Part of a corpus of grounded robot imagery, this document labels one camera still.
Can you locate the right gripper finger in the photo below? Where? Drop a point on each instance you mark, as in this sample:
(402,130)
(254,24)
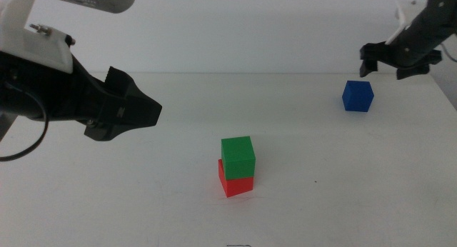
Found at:
(412,71)
(368,66)

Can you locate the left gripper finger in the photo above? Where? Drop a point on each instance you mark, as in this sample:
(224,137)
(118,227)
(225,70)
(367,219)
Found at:
(132,113)
(119,81)

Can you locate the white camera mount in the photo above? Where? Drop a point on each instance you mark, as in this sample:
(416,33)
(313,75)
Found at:
(35,50)
(403,15)

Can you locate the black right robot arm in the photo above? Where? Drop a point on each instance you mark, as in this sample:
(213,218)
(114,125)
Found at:
(446,8)

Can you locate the green cube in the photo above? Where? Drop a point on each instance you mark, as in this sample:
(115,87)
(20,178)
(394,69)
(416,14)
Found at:
(238,157)

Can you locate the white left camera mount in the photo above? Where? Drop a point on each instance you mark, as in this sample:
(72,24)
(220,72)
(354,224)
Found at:
(35,50)

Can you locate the blue cube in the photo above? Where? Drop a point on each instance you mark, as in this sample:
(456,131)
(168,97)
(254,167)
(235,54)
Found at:
(357,96)

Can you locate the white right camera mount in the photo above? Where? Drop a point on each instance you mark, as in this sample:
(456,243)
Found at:
(403,15)

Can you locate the red cube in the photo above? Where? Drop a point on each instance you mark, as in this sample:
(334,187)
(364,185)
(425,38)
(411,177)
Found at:
(239,188)

